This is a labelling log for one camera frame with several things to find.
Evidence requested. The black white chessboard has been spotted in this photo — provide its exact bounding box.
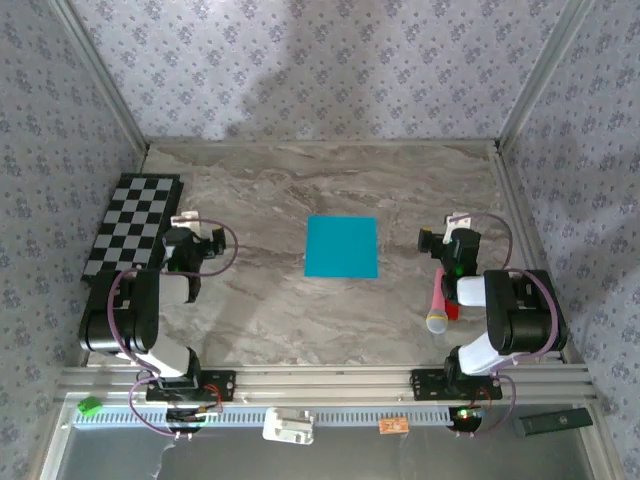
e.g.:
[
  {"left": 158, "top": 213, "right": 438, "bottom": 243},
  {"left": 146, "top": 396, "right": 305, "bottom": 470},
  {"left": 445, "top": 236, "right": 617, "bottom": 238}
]
[{"left": 81, "top": 172, "right": 185, "bottom": 290}]

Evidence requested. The pink toy microphone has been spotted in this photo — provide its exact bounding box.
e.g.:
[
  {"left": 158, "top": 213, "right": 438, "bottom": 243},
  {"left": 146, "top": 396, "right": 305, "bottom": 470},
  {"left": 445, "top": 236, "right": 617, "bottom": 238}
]
[{"left": 425, "top": 268, "right": 451, "bottom": 335}]

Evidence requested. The long black bar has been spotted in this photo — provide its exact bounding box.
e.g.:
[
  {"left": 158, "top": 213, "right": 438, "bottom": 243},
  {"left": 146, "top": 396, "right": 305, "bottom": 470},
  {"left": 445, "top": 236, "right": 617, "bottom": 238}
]
[{"left": 512, "top": 407, "right": 595, "bottom": 439}]

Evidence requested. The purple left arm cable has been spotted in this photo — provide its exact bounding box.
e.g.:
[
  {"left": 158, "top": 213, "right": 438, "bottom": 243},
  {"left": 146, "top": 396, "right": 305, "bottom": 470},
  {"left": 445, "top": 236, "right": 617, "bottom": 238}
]
[{"left": 108, "top": 219, "right": 239, "bottom": 441}]

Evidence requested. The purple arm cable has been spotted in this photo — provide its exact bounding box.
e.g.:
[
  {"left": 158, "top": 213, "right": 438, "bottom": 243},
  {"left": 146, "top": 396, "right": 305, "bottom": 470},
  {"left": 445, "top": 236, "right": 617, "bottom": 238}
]
[
  {"left": 108, "top": 219, "right": 239, "bottom": 441},
  {"left": 449, "top": 212, "right": 559, "bottom": 441}
]

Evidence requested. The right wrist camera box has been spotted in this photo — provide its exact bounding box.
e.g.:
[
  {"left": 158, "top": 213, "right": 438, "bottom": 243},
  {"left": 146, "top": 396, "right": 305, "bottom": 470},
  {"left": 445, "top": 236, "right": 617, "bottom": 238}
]
[{"left": 443, "top": 211, "right": 475, "bottom": 234}]

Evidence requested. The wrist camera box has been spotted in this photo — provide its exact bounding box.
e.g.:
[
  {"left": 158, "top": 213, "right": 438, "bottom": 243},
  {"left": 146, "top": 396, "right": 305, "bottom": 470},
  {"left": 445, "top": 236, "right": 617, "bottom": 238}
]
[
  {"left": 443, "top": 211, "right": 475, "bottom": 234},
  {"left": 168, "top": 211, "right": 202, "bottom": 241}
]

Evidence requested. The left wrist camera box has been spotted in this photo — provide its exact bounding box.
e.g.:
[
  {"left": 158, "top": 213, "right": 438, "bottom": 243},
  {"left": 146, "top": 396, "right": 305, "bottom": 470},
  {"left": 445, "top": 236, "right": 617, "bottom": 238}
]
[{"left": 168, "top": 211, "right": 202, "bottom": 241}]

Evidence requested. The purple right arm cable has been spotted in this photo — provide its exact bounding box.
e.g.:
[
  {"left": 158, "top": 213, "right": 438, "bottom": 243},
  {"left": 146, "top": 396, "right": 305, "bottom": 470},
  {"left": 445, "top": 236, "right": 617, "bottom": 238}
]
[{"left": 449, "top": 212, "right": 559, "bottom": 441}]

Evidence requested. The aluminium table side rail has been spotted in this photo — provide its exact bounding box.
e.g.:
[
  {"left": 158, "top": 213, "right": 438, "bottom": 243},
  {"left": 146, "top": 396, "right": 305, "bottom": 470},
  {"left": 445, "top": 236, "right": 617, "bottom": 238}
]
[{"left": 492, "top": 142, "right": 574, "bottom": 365}]

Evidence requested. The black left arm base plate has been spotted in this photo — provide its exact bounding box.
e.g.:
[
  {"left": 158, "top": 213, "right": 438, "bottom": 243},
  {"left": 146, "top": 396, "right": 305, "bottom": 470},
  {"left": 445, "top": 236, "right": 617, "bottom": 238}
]
[{"left": 145, "top": 368, "right": 237, "bottom": 403}]

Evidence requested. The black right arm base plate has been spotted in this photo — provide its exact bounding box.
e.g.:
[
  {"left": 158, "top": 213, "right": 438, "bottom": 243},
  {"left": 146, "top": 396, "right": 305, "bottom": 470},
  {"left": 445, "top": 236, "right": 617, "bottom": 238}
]
[{"left": 410, "top": 367, "right": 504, "bottom": 402}]

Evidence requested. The aluminium mounting rail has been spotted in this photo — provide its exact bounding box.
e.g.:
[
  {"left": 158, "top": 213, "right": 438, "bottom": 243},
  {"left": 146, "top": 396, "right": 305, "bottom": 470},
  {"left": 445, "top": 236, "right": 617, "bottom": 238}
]
[{"left": 55, "top": 363, "right": 599, "bottom": 407}]

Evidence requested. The grey slotted cable duct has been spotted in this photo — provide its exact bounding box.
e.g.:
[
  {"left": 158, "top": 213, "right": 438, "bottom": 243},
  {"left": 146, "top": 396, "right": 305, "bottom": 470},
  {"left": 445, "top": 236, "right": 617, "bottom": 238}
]
[{"left": 73, "top": 403, "right": 464, "bottom": 429}]

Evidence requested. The white plastic bracket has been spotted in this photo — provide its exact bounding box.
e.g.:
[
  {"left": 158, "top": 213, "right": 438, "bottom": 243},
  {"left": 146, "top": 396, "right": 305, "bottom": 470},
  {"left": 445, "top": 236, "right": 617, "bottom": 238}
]
[{"left": 262, "top": 407, "right": 316, "bottom": 446}]

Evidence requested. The aluminium frame post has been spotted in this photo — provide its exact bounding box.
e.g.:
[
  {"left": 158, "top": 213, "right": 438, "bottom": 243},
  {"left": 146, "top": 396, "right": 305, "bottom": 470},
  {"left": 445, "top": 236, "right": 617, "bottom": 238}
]
[
  {"left": 497, "top": 0, "right": 597, "bottom": 151},
  {"left": 49, "top": 0, "right": 151, "bottom": 154}
]

